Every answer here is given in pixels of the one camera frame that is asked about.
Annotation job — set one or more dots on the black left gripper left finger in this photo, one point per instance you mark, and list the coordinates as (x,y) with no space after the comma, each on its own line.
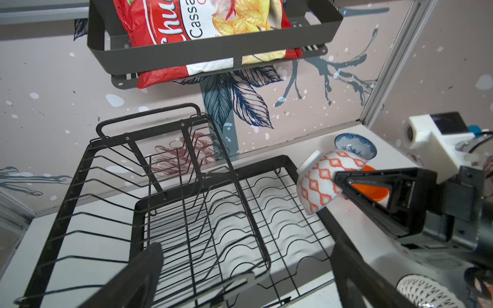
(135,285)

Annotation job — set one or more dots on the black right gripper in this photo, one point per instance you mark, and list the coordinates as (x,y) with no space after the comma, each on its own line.
(452,216)

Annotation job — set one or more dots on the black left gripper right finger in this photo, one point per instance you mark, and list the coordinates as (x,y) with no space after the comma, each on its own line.
(359,285)

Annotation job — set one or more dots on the brown white patterned bowl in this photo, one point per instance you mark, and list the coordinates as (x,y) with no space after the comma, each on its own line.
(426,292)

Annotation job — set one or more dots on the red orange patterned bowl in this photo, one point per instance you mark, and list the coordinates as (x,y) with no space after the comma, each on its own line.
(316,186)

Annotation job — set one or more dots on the black wire dish rack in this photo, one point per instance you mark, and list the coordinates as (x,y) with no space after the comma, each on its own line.
(231,236)

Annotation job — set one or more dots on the orange plastic bowl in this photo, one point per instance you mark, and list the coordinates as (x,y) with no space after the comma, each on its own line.
(373,192)

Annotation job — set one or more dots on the blue floral white bowl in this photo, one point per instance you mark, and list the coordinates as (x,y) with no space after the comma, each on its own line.
(357,145)

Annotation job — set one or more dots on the green patterned bowl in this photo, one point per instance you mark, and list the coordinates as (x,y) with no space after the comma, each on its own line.
(479,287)

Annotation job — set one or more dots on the red cassava chips bag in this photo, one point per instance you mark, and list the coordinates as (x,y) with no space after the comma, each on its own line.
(161,22)

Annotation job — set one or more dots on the dark wall shelf basket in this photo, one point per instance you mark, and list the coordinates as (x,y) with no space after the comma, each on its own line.
(314,23)

